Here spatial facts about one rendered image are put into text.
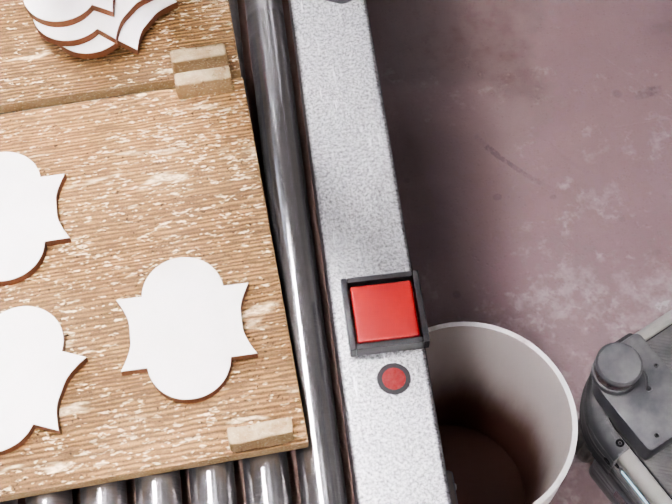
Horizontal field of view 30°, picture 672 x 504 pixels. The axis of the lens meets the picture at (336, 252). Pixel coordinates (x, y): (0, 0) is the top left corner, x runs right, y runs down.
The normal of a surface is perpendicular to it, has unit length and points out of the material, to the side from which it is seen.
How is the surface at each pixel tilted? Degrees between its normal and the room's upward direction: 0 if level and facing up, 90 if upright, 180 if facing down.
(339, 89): 0
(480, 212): 0
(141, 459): 0
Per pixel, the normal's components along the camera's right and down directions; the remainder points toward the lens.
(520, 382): -0.66, 0.64
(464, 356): -0.04, 0.86
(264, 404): -0.01, -0.47
